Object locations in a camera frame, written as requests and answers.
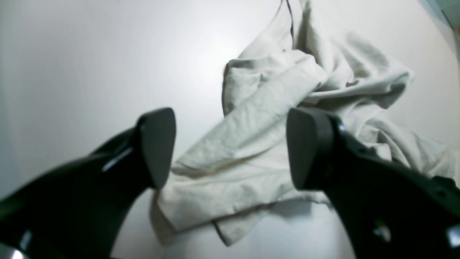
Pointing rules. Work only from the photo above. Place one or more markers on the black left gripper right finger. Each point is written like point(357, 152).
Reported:
point(388, 210)

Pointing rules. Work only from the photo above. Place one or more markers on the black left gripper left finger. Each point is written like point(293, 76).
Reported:
point(75, 211)

